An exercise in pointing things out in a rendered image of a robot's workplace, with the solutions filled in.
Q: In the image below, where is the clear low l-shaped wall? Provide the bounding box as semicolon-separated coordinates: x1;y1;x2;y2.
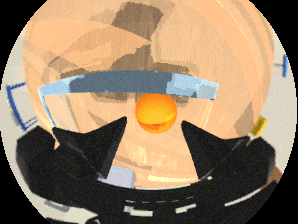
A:
44;93;80;133

